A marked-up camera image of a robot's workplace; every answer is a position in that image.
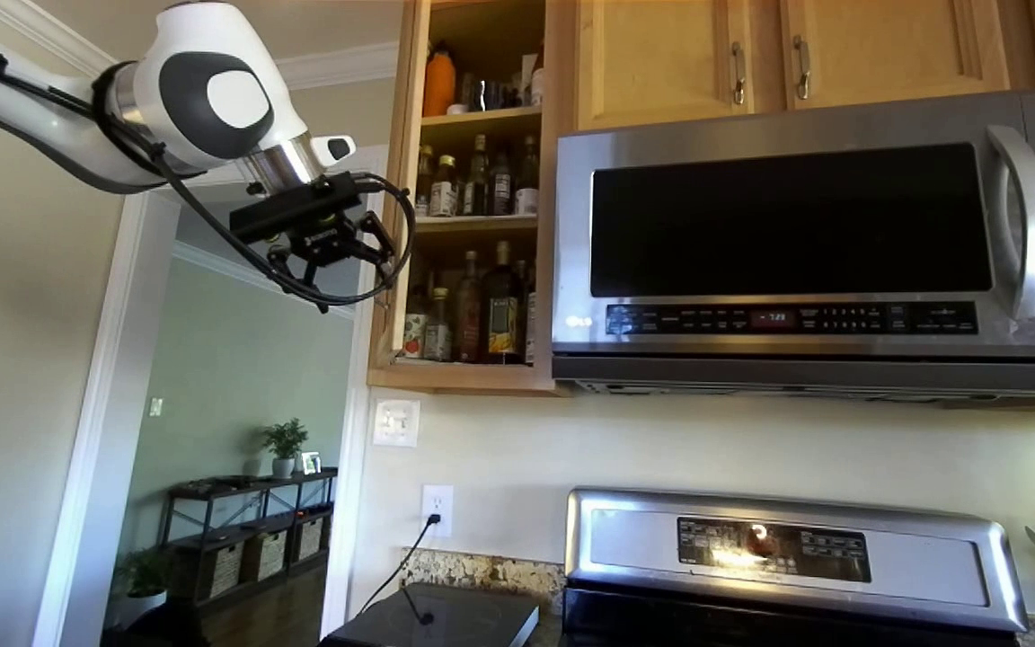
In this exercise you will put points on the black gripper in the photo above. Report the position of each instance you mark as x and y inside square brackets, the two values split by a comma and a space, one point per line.
[333, 244]

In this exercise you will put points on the tall wooden cabinet door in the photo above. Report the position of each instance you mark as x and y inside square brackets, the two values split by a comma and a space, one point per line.
[404, 121]

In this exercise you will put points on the small wooden cabinet door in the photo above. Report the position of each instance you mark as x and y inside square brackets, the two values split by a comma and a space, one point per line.
[897, 48]
[662, 58]

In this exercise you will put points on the dark glass bottle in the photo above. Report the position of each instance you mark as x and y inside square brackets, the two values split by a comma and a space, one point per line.
[478, 185]
[526, 185]
[500, 187]
[426, 185]

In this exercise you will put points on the small clear bottle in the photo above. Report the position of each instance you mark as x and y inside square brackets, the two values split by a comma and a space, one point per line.
[416, 330]

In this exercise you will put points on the clear glass bottle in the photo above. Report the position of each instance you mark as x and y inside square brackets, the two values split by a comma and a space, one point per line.
[446, 190]
[438, 330]

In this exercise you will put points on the brown liquor bottle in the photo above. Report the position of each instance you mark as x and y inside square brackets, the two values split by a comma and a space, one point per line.
[470, 317]

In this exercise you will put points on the yellow label wine bottle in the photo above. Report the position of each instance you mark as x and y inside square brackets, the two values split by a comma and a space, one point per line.
[503, 320]

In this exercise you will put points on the orange bottle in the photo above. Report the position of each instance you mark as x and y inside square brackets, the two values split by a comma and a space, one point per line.
[438, 82]

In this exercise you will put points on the green potted plant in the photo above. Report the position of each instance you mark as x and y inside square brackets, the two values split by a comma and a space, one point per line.
[285, 441]

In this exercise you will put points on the small white decor item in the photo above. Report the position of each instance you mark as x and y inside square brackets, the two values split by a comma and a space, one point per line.
[311, 462]

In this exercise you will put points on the small jars group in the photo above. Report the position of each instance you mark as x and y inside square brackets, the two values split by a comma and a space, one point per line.
[500, 95]

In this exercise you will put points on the dark shelf unit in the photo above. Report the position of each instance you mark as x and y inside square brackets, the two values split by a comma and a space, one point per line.
[243, 516]

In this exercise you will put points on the woven storage basket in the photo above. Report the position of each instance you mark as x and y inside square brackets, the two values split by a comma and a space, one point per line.
[311, 538]
[266, 554]
[219, 568]

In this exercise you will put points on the black induction cooktop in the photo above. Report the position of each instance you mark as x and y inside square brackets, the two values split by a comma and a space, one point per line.
[431, 617]

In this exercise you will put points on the low potted plant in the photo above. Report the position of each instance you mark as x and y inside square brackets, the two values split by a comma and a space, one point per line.
[140, 581]

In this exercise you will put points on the stainless steel microwave oven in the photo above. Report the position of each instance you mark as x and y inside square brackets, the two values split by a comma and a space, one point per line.
[807, 218]

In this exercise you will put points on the stainless steel stove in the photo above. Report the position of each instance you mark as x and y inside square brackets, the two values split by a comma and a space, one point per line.
[781, 550]

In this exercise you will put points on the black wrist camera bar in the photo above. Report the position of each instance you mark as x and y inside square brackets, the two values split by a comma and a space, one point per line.
[296, 207]

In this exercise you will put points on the white light switch plate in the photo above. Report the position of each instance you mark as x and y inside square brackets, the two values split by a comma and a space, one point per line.
[398, 420]

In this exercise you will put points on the white wall outlet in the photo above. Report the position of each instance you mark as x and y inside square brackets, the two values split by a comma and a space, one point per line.
[436, 505]

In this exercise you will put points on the white door frame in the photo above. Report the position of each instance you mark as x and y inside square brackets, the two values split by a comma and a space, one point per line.
[87, 478]

